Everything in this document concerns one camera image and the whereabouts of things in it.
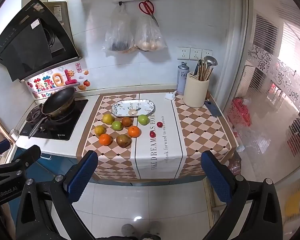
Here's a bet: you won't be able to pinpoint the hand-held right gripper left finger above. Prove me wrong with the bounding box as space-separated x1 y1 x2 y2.
14 150 99 240

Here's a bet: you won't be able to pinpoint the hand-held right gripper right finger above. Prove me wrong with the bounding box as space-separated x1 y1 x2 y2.
201 151 283 240

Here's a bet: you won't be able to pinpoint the orange tangerine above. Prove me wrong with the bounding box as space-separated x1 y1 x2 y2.
99 133 113 146
128 126 141 138

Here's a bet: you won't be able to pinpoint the floral oval ceramic plate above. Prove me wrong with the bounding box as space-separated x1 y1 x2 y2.
111 99 155 117

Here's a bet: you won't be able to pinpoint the blue base cabinet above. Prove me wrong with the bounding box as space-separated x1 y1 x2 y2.
22 152 90 183

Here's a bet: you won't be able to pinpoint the black gas stove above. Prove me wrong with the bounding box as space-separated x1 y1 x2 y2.
19 99 89 141

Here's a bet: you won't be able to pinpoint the checkered brown table cloth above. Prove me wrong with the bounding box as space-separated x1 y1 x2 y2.
76 93 239 182

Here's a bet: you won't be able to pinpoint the dark blue phone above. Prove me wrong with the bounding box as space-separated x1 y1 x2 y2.
204 101 223 117

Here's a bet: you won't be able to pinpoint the red patterned box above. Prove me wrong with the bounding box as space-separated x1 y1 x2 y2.
227 97 253 128

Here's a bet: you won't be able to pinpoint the black frying pan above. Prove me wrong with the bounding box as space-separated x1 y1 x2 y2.
28 87 76 139

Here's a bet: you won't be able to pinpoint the cream utensil holder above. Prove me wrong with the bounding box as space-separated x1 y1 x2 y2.
183 74 210 108

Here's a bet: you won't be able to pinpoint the glass sliding door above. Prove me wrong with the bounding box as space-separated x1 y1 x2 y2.
221 0 300 205

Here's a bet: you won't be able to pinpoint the grey spray can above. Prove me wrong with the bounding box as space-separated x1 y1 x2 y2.
176 61 190 95

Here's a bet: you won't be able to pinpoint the bundle of chopsticks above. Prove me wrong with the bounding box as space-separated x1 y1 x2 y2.
196 57 214 82

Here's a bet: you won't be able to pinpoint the black range hood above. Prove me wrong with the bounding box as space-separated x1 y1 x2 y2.
0 0 82 82

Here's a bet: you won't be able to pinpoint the metal ladle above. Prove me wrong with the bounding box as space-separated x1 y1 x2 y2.
204 56 218 80

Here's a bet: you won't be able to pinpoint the plastic bag with dark contents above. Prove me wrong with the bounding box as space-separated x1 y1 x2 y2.
102 4 135 54

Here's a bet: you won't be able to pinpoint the plastic bag of eggs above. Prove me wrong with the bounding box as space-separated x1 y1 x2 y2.
134 14 168 52

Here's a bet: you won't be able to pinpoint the colourful cartoon wall sticker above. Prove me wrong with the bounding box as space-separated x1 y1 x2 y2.
27 64 90 99

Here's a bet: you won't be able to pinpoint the red handled scissors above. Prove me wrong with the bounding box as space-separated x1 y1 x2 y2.
139 1 159 27

